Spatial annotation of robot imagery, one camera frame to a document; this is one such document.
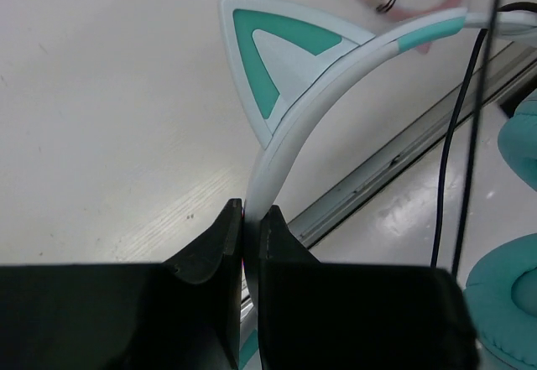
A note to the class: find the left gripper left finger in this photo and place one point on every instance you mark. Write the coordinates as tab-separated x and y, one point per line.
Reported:
183	313

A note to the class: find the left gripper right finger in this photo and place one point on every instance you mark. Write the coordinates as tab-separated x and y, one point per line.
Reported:
315	315

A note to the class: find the teal cat-ear headphones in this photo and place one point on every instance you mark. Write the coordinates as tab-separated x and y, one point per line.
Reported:
291	64

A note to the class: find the aluminium rail at front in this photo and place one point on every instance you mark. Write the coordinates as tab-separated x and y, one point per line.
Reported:
508	71

